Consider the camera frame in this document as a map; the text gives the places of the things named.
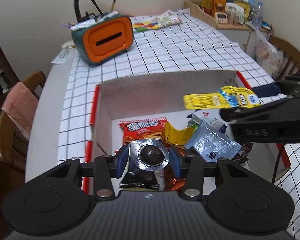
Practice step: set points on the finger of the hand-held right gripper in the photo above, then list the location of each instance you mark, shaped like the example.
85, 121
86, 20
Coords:
252, 112
266, 90

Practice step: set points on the red cardboard box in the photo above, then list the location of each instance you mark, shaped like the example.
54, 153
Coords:
165, 92

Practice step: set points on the white blue snack packet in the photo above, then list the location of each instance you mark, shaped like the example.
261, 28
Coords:
210, 116

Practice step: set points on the white cabinet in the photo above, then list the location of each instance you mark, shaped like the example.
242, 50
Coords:
237, 40

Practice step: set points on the orange juice bottle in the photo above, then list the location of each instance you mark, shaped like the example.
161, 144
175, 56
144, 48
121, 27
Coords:
207, 2

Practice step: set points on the checkered white tablecloth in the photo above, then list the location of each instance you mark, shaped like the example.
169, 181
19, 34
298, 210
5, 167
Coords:
177, 52

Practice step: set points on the silver desk lamp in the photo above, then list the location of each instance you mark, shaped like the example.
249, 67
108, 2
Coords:
77, 2

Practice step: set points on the dark red foil snack packet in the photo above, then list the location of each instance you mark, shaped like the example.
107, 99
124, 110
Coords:
243, 152

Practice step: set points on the pink towel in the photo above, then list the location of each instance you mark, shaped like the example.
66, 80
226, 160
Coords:
20, 107

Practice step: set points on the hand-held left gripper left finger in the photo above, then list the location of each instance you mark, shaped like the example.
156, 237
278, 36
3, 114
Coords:
121, 162

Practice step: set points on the brown jar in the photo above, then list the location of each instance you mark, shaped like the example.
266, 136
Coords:
219, 2

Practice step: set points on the wooden organizer tray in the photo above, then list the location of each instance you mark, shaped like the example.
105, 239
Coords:
197, 11

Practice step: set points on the black snack packet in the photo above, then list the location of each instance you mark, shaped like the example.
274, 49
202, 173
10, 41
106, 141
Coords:
140, 177

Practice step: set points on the orange green tissue box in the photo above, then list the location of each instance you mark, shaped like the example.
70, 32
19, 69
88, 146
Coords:
107, 40

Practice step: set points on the paint brush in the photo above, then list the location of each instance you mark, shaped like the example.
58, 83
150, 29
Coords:
95, 3
114, 2

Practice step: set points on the white marker pen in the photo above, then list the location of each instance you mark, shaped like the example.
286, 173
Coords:
107, 15
82, 24

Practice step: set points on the plastic wrapped jar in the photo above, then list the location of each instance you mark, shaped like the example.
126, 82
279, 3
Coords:
233, 13

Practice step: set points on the mustard yellow snack packet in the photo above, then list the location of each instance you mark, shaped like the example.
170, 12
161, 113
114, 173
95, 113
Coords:
176, 135

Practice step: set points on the clear plastic bag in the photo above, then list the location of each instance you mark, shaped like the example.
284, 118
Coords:
268, 55

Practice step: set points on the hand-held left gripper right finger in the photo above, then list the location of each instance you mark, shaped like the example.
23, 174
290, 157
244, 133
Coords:
175, 162

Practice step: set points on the orange foil snack packet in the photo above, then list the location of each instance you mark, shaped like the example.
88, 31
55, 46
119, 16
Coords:
173, 180

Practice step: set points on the colourful printed packet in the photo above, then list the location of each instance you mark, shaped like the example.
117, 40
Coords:
157, 21

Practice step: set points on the clear water bottle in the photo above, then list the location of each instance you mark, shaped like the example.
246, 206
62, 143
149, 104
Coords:
257, 15

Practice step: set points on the yellow blue snack packet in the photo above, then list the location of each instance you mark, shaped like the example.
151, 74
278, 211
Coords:
215, 101

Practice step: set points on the red chip snack packet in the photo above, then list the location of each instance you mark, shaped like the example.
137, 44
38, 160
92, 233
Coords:
140, 130

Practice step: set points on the light blue snack packet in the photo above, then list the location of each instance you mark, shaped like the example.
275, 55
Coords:
210, 142

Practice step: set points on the white timer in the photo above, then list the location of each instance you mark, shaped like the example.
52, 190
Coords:
220, 18

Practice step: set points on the yellow container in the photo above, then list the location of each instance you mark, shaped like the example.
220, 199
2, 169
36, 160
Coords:
242, 8

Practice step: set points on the wooden chair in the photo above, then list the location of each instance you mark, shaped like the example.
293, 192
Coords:
5, 140
290, 52

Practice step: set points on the white paper packet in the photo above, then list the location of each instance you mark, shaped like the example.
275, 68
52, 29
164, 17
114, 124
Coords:
63, 52

